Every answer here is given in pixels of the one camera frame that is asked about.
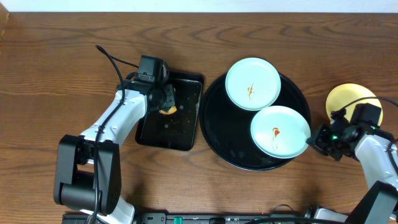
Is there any black rectangular water tray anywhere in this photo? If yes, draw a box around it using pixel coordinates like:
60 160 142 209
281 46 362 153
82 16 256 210
135 72 204 151

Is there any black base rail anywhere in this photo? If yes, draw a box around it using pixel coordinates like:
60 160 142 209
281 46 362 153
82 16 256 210
61 212 343 224

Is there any yellow plastic plate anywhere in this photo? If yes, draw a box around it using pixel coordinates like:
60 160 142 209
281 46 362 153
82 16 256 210
326 83 382 124

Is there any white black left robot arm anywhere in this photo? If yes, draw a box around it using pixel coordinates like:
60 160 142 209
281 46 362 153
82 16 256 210
53 81 175 223

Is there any pale green plate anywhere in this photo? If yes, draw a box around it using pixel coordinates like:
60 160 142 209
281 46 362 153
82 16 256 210
225 57 281 111
250 106 311 159

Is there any yellow green scrub sponge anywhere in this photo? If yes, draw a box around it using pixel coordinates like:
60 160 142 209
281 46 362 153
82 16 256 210
159 88 177 115

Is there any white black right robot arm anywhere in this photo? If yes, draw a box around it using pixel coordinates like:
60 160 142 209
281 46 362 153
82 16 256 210
307 122 397 223

